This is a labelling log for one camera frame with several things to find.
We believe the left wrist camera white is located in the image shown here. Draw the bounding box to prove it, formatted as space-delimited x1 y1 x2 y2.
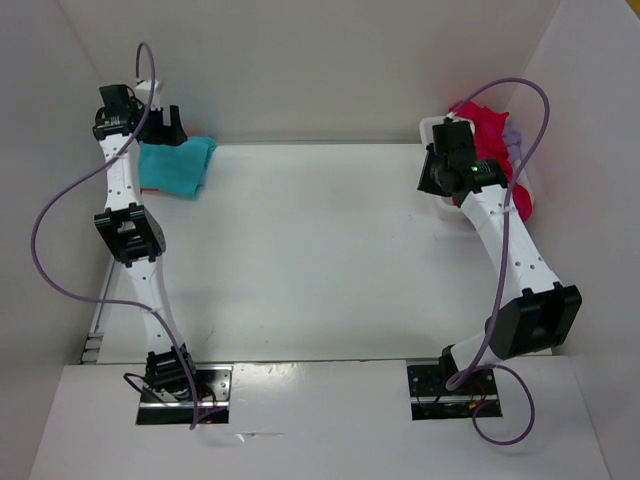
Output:
134 80 164 111

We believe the cyan t shirt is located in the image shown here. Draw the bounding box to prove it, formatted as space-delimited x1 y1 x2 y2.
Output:
137 137 217 201

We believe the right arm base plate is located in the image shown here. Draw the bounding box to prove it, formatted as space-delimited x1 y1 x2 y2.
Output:
406 359 503 421

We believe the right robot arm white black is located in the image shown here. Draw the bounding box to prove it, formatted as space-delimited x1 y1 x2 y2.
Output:
418 115 582 393

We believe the lavender t shirt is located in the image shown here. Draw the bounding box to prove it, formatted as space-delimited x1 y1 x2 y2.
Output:
502 124 522 163

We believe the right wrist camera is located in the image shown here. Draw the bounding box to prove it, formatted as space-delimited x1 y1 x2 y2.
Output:
443 112 461 123

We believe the white plastic basket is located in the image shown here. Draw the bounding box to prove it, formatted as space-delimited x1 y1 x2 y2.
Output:
419 116 535 221

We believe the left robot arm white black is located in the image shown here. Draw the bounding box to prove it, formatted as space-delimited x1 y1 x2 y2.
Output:
93 81 200 401

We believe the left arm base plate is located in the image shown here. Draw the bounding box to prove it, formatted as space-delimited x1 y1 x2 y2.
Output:
123 364 234 426

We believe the magenta t shirt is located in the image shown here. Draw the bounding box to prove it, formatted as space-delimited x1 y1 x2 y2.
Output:
447 99 534 221

